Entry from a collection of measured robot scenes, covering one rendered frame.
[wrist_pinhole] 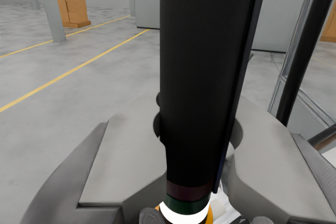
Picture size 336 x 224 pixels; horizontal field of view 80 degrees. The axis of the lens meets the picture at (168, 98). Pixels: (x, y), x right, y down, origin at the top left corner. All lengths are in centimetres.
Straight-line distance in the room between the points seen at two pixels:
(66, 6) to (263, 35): 652
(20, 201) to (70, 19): 716
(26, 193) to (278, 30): 558
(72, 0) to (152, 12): 278
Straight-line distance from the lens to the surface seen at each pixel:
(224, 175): 56
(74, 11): 846
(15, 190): 226
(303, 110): 138
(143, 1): 776
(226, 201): 21
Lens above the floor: 155
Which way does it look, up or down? 30 degrees down
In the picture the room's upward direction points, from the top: 1 degrees clockwise
